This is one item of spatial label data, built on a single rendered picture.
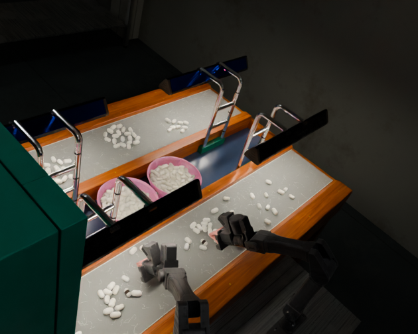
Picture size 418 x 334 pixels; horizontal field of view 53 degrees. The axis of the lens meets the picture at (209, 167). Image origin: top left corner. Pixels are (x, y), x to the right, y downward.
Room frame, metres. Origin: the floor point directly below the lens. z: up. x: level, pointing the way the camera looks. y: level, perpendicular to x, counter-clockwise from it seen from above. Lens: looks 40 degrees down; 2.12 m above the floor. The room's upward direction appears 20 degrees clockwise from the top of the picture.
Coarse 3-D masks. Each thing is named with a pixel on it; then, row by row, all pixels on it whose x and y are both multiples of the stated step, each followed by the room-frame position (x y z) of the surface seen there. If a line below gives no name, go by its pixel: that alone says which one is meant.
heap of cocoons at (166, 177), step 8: (160, 168) 1.52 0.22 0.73; (168, 168) 1.54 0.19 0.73; (176, 168) 1.55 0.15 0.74; (184, 168) 1.57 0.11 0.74; (152, 176) 1.43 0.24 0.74; (160, 176) 1.47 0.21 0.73; (168, 176) 1.47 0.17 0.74; (176, 176) 1.49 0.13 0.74; (184, 176) 1.51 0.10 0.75; (192, 176) 1.53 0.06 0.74; (160, 184) 1.41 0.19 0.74; (168, 184) 1.42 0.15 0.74; (176, 184) 1.45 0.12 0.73; (168, 192) 1.37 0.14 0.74
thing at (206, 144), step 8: (224, 64) 2.02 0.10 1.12; (200, 72) 1.89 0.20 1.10; (208, 72) 1.88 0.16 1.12; (232, 72) 1.98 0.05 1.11; (216, 80) 1.84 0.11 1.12; (240, 80) 1.95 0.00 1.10; (224, 88) 1.83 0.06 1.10; (240, 88) 1.95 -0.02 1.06; (216, 104) 1.82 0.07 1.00; (232, 104) 1.94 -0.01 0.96; (216, 112) 1.82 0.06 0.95; (232, 112) 1.96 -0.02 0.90; (224, 120) 1.94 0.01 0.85; (208, 128) 1.82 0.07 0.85; (224, 128) 1.95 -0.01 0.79; (208, 136) 1.82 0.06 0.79; (208, 144) 1.86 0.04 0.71; (216, 144) 1.91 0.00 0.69; (200, 152) 1.80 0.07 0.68
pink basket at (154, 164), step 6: (168, 156) 1.58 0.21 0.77; (156, 162) 1.52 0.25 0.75; (162, 162) 1.55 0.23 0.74; (168, 162) 1.57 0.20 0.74; (174, 162) 1.58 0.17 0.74; (180, 162) 1.59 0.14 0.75; (186, 162) 1.59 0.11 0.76; (150, 168) 1.47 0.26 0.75; (192, 168) 1.57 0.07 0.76; (192, 174) 1.56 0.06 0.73; (198, 174) 1.54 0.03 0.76; (150, 180) 1.38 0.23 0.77; (162, 192) 1.34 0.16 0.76
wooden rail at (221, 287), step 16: (320, 192) 1.74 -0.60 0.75; (336, 192) 1.77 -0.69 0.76; (304, 208) 1.56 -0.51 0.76; (320, 208) 1.61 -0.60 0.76; (336, 208) 1.73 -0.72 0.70; (288, 224) 1.42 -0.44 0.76; (304, 224) 1.45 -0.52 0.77; (320, 224) 1.60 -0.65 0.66; (304, 240) 1.47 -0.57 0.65; (240, 256) 1.15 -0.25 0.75; (256, 256) 1.16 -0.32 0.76; (272, 256) 1.19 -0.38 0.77; (224, 272) 1.03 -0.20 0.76; (240, 272) 1.06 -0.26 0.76; (256, 272) 1.08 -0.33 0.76; (208, 288) 0.94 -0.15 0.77; (224, 288) 0.96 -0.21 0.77; (240, 288) 0.99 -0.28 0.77; (224, 304) 0.90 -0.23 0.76; (160, 320) 0.76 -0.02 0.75; (192, 320) 0.79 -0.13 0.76
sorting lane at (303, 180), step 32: (288, 160) 1.93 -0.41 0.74; (224, 192) 1.50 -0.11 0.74; (256, 192) 1.58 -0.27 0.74; (288, 192) 1.67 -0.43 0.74; (256, 224) 1.37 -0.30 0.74; (128, 256) 0.97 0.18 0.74; (192, 256) 1.07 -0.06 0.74; (224, 256) 1.13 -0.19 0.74; (96, 288) 0.79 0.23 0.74; (128, 288) 0.84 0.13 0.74; (160, 288) 0.88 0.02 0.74; (192, 288) 0.93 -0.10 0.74; (96, 320) 0.68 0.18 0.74; (128, 320) 0.72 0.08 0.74
